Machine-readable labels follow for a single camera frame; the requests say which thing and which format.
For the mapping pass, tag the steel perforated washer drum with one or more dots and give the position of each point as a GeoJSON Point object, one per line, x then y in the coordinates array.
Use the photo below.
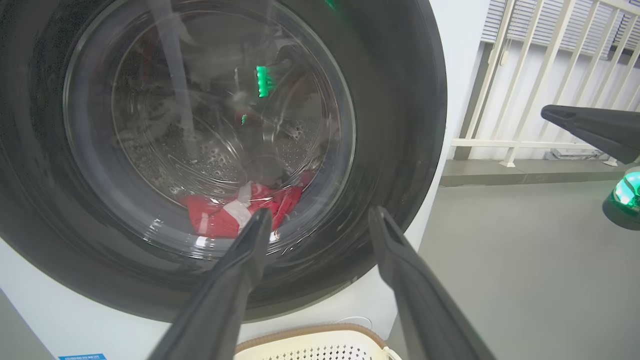
{"type": "Point", "coordinates": [210, 155]}

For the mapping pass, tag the cream perforated laundry basket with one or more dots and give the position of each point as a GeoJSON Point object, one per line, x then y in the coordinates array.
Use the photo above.
{"type": "Point", "coordinates": [310, 347]}

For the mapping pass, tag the white washing machine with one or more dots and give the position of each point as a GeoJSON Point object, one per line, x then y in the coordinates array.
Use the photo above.
{"type": "Point", "coordinates": [75, 325]}

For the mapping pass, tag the black round glass washer door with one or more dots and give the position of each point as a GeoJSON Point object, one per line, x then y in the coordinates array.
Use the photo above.
{"type": "Point", "coordinates": [400, 150]}

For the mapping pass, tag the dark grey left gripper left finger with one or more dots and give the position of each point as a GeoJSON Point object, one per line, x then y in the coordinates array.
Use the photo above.
{"type": "Point", "coordinates": [225, 300]}

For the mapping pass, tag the red and white garment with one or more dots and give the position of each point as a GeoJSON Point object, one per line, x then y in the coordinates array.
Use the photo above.
{"type": "Point", "coordinates": [215, 217]}

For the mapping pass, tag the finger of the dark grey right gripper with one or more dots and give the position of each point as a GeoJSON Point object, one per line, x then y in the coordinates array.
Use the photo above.
{"type": "Point", "coordinates": [600, 127]}

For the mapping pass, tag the blue energy label sticker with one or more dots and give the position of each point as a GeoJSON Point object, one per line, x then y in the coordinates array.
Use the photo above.
{"type": "Point", "coordinates": [82, 357]}

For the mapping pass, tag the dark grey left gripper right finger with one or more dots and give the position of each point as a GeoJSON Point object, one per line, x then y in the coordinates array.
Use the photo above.
{"type": "Point", "coordinates": [415, 300]}

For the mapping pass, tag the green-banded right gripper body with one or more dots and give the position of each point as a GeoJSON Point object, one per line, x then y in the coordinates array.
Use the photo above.
{"type": "Point", "coordinates": [627, 200]}

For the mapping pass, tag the white slatted railing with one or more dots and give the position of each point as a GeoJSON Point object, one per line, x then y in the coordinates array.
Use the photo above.
{"type": "Point", "coordinates": [500, 143]}

